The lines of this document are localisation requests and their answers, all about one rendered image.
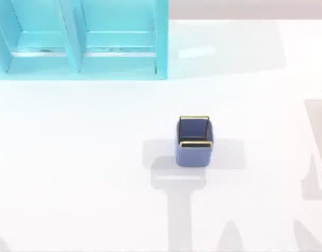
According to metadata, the blue square cup gold rim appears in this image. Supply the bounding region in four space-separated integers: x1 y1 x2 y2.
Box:
175 114 214 168

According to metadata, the light blue rack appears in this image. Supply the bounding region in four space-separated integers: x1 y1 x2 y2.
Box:
0 0 170 81

